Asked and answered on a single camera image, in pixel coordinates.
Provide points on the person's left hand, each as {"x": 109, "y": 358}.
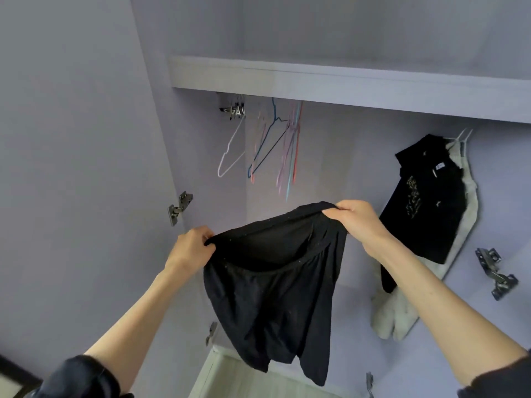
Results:
{"x": 191, "y": 253}

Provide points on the person's black right sleeve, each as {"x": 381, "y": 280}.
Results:
{"x": 502, "y": 381}

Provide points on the grey wooden wardrobe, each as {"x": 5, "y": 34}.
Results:
{"x": 348, "y": 29}

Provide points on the person's black left sleeve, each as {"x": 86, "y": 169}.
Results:
{"x": 79, "y": 379}

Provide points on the metal door hinge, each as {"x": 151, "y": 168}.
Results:
{"x": 370, "y": 385}
{"x": 180, "y": 207}
{"x": 495, "y": 273}
{"x": 212, "y": 332}

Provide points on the grey wardrobe shelf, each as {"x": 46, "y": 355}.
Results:
{"x": 348, "y": 83}

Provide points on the black garment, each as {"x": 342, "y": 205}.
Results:
{"x": 427, "y": 211}

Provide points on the black shorts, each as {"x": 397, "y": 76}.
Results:
{"x": 274, "y": 302}

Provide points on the person's right forearm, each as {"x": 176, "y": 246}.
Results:
{"x": 448, "y": 315}

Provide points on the person's black sleeve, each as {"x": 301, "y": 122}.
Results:
{"x": 502, "y": 381}
{"x": 79, "y": 379}

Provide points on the person's left forearm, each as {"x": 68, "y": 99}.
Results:
{"x": 137, "y": 327}

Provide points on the metal clip hanger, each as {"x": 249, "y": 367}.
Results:
{"x": 235, "y": 109}

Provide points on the beige printed shirt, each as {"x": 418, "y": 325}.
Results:
{"x": 398, "y": 315}

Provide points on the person's right hand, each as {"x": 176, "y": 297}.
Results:
{"x": 361, "y": 221}

